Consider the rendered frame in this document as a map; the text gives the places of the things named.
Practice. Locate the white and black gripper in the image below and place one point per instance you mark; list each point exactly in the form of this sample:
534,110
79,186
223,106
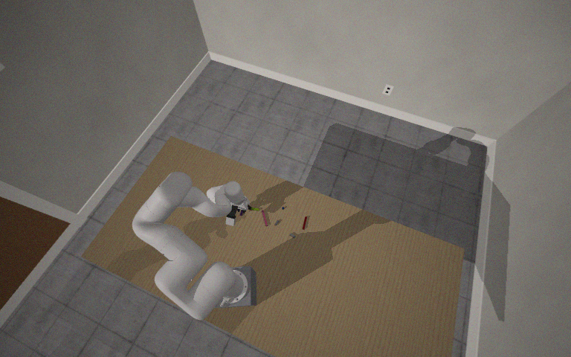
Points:
244,206

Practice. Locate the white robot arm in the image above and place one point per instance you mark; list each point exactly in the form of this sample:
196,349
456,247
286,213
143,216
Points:
185,257

